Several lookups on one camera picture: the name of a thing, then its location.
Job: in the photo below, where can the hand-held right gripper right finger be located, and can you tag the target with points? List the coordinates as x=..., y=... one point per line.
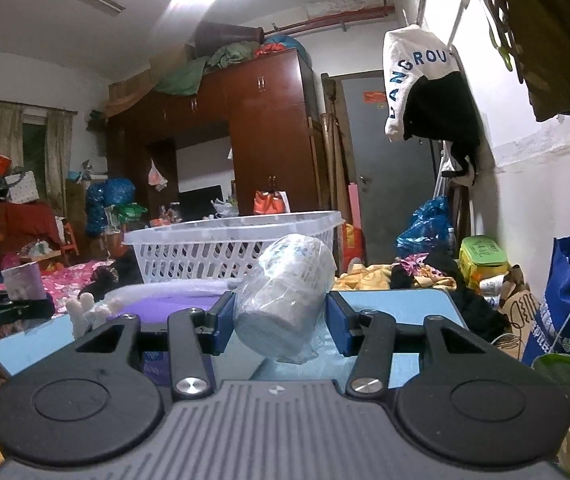
x=339, y=325

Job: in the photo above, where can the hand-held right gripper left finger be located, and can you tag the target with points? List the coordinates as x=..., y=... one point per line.
x=225, y=325

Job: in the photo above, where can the plastic-wrapped tissue roll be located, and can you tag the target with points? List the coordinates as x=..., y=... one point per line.
x=285, y=300

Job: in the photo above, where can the purple tissue packet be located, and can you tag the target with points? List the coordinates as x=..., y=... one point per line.
x=165, y=308

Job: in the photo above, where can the white plush toy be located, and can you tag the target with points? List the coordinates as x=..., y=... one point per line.
x=87, y=312

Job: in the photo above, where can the white plastic basket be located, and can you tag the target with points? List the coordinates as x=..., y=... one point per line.
x=190, y=255

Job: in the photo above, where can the pink purple box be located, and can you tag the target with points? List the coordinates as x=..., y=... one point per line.
x=22, y=282

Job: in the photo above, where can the yellow blanket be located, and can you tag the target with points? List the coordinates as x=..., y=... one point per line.
x=365, y=275

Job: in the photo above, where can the pink floral blanket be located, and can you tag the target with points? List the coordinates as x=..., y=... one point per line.
x=65, y=277

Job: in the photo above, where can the red draped cloth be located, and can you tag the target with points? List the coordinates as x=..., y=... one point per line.
x=20, y=225

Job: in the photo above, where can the black clothing pile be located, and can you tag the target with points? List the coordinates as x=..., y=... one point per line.
x=115, y=275

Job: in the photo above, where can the pink board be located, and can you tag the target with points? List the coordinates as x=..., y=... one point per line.
x=355, y=220

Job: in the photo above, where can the white dotted gift bag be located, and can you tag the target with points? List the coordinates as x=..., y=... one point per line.
x=21, y=187

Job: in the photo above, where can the white crumpled plastic bag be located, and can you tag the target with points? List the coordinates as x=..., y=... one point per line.
x=225, y=208

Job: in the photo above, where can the black monitor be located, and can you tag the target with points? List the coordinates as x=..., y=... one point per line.
x=200, y=202

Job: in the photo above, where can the blue plastic bag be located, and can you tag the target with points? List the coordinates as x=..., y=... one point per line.
x=425, y=230

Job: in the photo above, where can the orange hanging bag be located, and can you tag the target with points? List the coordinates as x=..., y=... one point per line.
x=270, y=202

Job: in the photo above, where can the black garment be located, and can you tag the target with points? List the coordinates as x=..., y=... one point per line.
x=470, y=305

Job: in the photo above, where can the pile of blue bags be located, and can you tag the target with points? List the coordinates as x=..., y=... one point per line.
x=110, y=200

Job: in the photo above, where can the grey metal door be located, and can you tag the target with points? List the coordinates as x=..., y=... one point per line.
x=380, y=185

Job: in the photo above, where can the green box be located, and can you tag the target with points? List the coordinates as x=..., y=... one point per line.
x=482, y=260

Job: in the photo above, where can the small white plastic bag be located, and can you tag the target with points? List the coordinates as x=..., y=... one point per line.
x=157, y=176

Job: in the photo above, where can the wooden boards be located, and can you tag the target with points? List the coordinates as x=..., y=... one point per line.
x=335, y=150

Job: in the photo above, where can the brown paper bag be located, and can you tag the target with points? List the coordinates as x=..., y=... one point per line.
x=515, y=310

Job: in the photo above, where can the dark red wooden wardrobe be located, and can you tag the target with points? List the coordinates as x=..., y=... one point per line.
x=265, y=135

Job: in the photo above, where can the blue tote bag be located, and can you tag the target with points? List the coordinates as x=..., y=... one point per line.
x=560, y=320

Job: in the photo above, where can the white and black hoodie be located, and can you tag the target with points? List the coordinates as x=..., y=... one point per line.
x=440, y=110

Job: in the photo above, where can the green cloth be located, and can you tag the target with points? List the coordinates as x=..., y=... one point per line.
x=190, y=75

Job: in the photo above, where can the metal clothes rail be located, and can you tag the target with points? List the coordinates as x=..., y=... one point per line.
x=457, y=10

